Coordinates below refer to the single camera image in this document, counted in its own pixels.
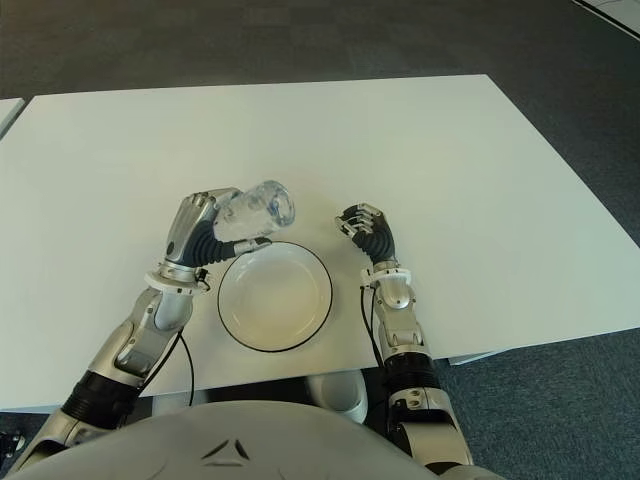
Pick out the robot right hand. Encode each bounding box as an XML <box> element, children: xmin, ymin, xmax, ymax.
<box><xmin>334</xmin><ymin>202</ymin><xmax>399</xmax><ymax>263</ymax></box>

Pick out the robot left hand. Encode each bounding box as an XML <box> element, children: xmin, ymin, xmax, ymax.
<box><xmin>162</xmin><ymin>187</ymin><xmax>274</xmax><ymax>271</ymax></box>

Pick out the clear water bottle blue cap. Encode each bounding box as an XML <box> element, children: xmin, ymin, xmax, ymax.
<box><xmin>212</xmin><ymin>178</ymin><xmax>297</xmax><ymax>241</ymax></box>

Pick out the white plate black rim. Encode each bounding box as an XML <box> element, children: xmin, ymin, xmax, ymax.
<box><xmin>217</xmin><ymin>240</ymin><xmax>334</xmax><ymax>353</ymax></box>

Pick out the white table support beam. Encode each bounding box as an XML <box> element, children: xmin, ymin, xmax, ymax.
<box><xmin>447</xmin><ymin>349</ymin><xmax>494</xmax><ymax>366</ymax></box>

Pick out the grey robot torso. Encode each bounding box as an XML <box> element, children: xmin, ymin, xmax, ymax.
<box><xmin>4</xmin><ymin>399</ymin><xmax>526</xmax><ymax>480</ymax></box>

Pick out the white neighbouring table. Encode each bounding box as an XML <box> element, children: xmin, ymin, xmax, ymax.
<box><xmin>0</xmin><ymin>97</ymin><xmax>26</xmax><ymax>141</ymax></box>

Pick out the black wheeled stand foot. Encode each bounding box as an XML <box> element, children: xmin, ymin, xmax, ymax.
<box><xmin>0</xmin><ymin>429</ymin><xmax>26</xmax><ymax>456</ymax></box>

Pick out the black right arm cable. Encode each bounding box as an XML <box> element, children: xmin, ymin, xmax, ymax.
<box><xmin>359</xmin><ymin>284</ymin><xmax>384</xmax><ymax>369</ymax></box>

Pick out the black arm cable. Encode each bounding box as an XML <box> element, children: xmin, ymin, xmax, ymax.
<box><xmin>359</xmin><ymin>284</ymin><xmax>384</xmax><ymax>369</ymax></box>
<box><xmin>177</xmin><ymin>332</ymin><xmax>195</xmax><ymax>406</ymax></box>

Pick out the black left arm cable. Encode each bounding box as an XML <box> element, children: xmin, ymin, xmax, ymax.
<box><xmin>177</xmin><ymin>332</ymin><xmax>195</xmax><ymax>406</ymax></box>

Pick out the white table pedestal base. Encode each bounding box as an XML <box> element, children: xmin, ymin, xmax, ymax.
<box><xmin>304</xmin><ymin>372</ymin><xmax>369</xmax><ymax>424</ymax></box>

